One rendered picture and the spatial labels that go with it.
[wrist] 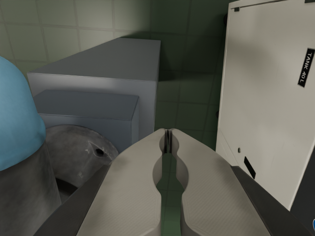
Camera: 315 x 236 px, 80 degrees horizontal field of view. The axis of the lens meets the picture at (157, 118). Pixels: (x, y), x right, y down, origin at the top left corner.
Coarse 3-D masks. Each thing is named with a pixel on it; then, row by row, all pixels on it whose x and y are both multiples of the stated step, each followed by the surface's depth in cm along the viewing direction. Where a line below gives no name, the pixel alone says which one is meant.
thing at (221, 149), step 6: (222, 138) 113; (216, 144) 128; (222, 144) 113; (216, 150) 128; (222, 150) 113; (228, 150) 102; (222, 156) 113; (228, 156) 102; (228, 162) 102; (234, 162) 94
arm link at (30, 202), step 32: (0, 64) 10; (0, 96) 8; (0, 128) 8; (32, 128) 11; (0, 160) 8; (32, 160) 11; (0, 192) 9; (32, 192) 11; (0, 224) 9; (32, 224) 11
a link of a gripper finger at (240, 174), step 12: (240, 168) 9; (240, 180) 8; (252, 180) 8; (252, 192) 7; (264, 192) 7; (264, 204) 7; (276, 204) 7; (264, 216) 7; (276, 216) 7; (288, 216) 7; (276, 228) 6; (288, 228) 6; (300, 228) 6
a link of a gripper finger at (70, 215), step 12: (108, 168) 9; (96, 180) 8; (84, 192) 8; (96, 192) 8; (72, 204) 7; (84, 204) 7; (60, 216) 7; (72, 216) 7; (84, 216) 7; (48, 228) 6; (60, 228) 6; (72, 228) 6
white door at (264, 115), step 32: (288, 0) 48; (256, 32) 65; (288, 32) 48; (256, 64) 66; (288, 64) 49; (224, 96) 105; (256, 96) 67; (288, 96) 49; (224, 128) 108; (256, 128) 68; (288, 128) 50; (256, 160) 69; (288, 160) 51; (288, 192) 51
